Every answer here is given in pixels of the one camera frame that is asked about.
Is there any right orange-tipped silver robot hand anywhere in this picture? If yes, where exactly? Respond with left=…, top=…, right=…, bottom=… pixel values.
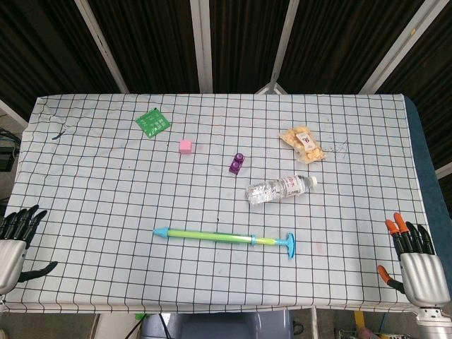
left=376, top=210, right=452, bottom=307

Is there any left black-fingered silver robot hand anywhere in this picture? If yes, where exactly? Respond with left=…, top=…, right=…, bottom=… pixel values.
left=0, top=203, right=59, bottom=296

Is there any green blue toy syringe pump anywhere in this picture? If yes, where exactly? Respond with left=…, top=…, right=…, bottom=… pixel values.
left=153, top=227, right=297, bottom=261

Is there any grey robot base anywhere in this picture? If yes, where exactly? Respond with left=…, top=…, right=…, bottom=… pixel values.
left=141, top=311, right=294, bottom=339

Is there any clear plastic water bottle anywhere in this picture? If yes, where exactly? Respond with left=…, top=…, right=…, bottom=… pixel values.
left=245, top=174, right=318, bottom=205

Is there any black equipment box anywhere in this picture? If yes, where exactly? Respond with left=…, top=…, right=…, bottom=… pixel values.
left=0, top=129, right=20, bottom=171

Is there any white black-checkered tablecloth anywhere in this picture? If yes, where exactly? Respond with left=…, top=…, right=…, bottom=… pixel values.
left=0, top=92, right=442, bottom=315

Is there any clear bag of snacks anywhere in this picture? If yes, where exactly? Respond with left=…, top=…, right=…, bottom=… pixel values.
left=279, top=124, right=326, bottom=165

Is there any green sachet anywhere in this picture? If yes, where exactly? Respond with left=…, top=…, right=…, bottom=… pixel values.
left=135, top=108, right=172, bottom=139

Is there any purple toy brick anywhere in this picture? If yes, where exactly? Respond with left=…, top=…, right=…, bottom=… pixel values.
left=228, top=152, right=246, bottom=175

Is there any white frame post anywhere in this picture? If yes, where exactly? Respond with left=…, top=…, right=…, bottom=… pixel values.
left=254, top=0, right=302, bottom=95
left=359, top=0, right=441, bottom=95
left=189, top=0, right=214, bottom=94
left=73, top=0, right=130, bottom=94

